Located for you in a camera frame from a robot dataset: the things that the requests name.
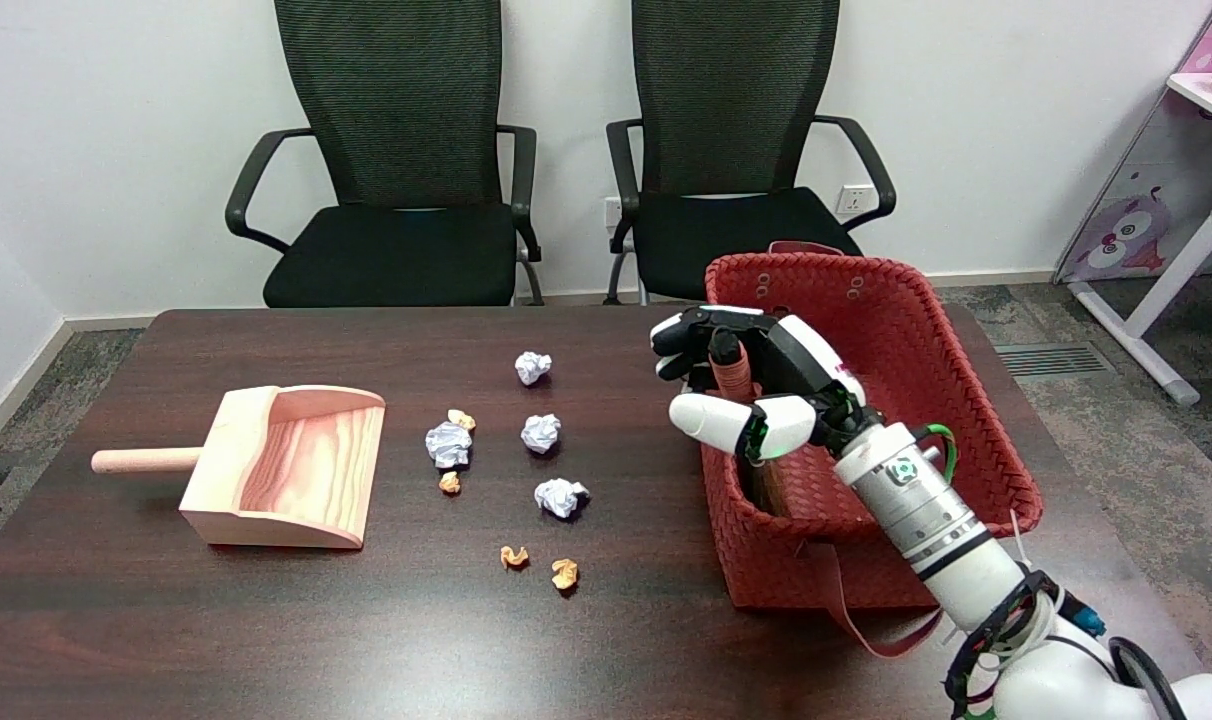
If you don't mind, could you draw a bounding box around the black mesh office chair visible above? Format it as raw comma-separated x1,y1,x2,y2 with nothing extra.
606,0,897,304
225,0,545,308

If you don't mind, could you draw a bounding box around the green wrist cable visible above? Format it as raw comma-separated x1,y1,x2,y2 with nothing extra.
914,424,958,483

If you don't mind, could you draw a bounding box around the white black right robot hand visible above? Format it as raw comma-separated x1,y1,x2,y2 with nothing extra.
651,305,868,464

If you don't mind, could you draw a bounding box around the brown broom with handle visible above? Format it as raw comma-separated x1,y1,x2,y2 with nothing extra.
706,330,789,518

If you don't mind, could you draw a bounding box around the wooden dustpan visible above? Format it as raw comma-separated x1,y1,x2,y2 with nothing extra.
91,385,387,550

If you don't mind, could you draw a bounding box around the pink white kids desk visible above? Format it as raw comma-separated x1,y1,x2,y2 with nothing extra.
1054,0,1212,406

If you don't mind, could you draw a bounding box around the black cable bundle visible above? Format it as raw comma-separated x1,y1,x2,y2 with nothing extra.
944,570,1192,720

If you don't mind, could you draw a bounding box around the red woven basket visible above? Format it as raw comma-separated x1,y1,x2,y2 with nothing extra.
698,240,1044,658

